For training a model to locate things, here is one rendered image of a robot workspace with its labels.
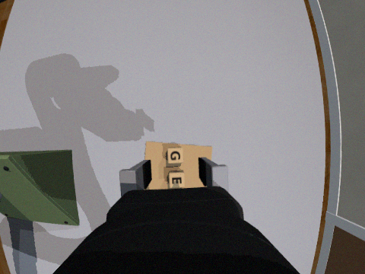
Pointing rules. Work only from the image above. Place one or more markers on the tan flat mat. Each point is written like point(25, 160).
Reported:
point(157, 153)

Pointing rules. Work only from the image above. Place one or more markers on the tan letter block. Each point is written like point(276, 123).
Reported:
point(176, 178)
point(175, 155)

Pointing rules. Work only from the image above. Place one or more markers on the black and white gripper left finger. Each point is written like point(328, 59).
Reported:
point(137, 177)

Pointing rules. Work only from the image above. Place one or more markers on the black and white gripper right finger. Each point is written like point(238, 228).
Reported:
point(212, 174)

